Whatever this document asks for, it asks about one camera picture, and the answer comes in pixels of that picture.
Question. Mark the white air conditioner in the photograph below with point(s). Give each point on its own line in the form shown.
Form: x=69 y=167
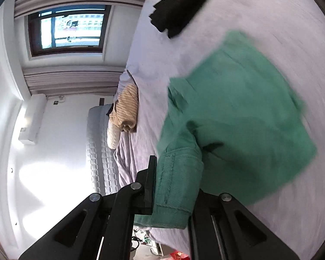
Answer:
x=32 y=119

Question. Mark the cream pillow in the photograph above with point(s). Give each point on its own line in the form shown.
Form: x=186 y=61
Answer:
x=113 y=138

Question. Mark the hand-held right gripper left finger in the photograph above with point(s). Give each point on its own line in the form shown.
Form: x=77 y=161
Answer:
x=149 y=184

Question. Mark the grey quilted headboard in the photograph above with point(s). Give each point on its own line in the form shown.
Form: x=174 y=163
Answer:
x=97 y=146

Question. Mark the black cloth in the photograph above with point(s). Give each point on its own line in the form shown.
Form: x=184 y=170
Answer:
x=184 y=5

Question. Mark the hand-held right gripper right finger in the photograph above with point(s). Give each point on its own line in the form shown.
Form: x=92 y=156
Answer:
x=205 y=208

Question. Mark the red box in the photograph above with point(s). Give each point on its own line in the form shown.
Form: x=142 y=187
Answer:
x=178 y=256

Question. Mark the green work jacket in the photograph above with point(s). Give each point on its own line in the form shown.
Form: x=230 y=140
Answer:
x=233 y=100

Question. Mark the dark framed window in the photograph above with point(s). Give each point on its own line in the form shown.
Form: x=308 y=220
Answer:
x=70 y=27

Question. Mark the beige striped cloth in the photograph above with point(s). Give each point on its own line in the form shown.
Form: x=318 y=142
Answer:
x=127 y=105

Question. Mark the grey bed sheet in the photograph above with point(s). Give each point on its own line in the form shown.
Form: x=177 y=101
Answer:
x=260 y=10

